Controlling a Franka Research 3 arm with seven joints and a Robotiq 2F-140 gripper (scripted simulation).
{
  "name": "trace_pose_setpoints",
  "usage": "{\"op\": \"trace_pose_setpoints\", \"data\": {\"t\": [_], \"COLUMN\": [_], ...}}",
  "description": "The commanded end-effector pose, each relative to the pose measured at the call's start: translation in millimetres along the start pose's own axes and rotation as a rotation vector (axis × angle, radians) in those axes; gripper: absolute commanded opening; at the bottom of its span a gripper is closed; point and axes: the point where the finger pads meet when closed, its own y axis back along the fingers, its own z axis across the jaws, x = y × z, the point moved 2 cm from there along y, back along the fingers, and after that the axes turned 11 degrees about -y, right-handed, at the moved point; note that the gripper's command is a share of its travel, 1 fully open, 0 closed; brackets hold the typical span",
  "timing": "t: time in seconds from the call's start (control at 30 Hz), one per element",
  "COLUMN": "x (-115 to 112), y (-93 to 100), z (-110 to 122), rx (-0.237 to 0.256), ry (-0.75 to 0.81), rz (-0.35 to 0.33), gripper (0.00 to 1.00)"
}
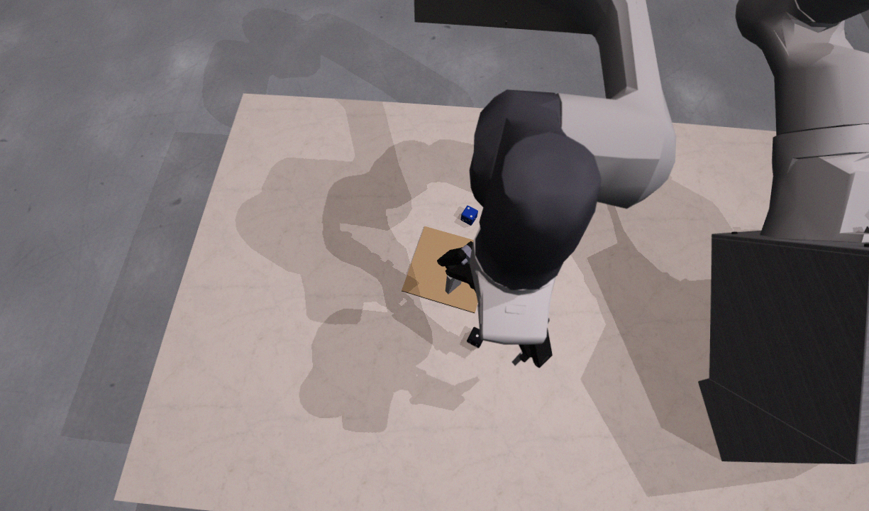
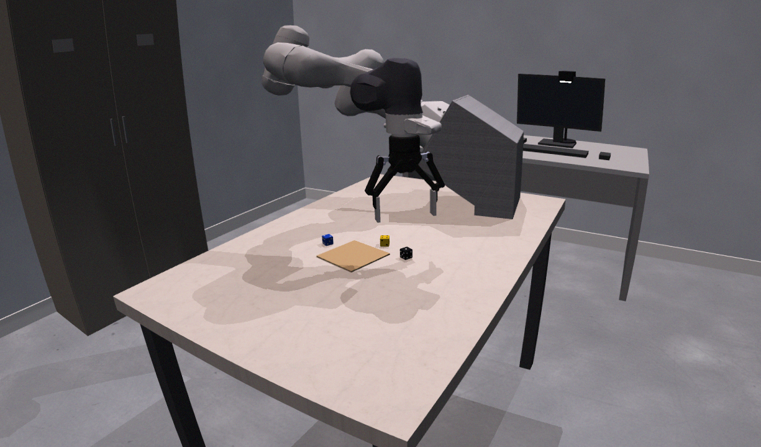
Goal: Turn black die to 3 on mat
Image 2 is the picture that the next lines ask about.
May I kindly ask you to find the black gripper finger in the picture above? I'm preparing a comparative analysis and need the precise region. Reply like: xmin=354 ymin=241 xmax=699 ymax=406
xmin=409 ymin=151 xmax=445 ymax=216
xmin=365 ymin=155 xmax=404 ymax=223

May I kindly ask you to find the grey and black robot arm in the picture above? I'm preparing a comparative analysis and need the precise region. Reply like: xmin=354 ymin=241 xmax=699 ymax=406
xmin=262 ymin=25 xmax=449 ymax=148

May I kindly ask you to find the tan square mat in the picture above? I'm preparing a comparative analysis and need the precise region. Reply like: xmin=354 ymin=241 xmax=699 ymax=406
xmin=316 ymin=240 xmax=390 ymax=273

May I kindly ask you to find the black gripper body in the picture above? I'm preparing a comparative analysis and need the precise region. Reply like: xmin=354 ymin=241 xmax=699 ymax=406
xmin=389 ymin=135 xmax=422 ymax=173

